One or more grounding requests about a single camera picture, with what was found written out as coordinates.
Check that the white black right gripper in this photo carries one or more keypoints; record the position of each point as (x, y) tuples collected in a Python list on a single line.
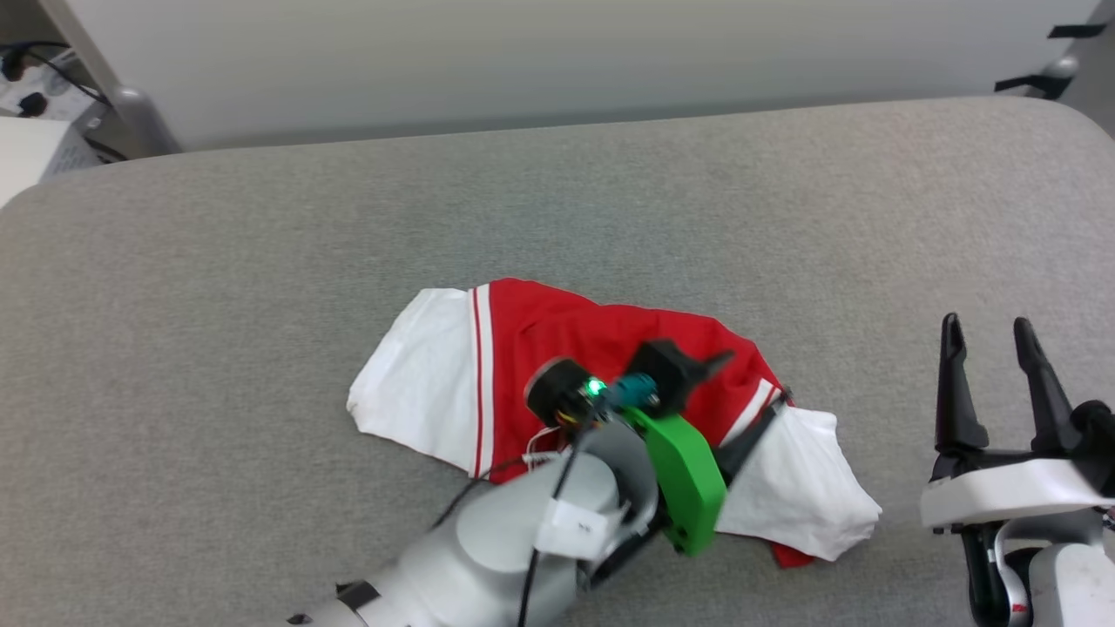
[(1010, 488)]

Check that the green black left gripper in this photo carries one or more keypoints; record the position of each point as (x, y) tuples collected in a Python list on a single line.
[(688, 488)]

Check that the red and white jersey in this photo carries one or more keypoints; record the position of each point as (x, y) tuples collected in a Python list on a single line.
[(540, 331)]

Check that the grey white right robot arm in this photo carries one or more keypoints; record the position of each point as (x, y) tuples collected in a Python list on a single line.
[(1071, 583)]

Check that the black tape strip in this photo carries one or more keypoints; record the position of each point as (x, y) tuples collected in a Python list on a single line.
[(1078, 30), (1037, 85)]

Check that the grey fabric sofa seat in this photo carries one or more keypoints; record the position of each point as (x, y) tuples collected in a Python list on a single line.
[(261, 305)]

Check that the white power strip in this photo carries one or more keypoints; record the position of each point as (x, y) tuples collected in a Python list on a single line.
[(57, 87)]

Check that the white vented metal box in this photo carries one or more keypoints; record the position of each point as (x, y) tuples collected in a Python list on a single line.
[(26, 157)]

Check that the black power plug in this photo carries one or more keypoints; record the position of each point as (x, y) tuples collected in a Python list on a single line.
[(12, 66), (33, 104)]

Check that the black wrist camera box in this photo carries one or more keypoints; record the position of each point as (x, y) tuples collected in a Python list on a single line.
[(664, 370)]

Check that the grey metal frame foot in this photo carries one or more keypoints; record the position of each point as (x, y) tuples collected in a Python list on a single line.
[(1064, 68)]

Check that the grey metal frame leg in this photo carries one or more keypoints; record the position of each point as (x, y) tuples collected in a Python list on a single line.
[(132, 113)]

